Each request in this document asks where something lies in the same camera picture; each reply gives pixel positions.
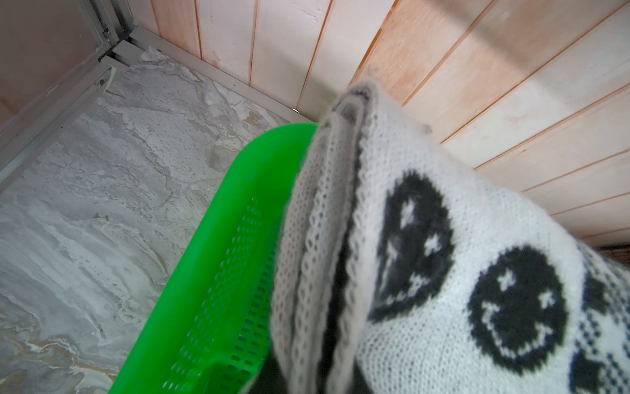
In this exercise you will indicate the white smiley checkered scarf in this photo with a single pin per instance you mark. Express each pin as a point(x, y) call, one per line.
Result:
point(400, 270)

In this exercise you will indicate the green plastic basket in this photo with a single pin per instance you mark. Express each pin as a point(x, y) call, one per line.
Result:
point(209, 331)

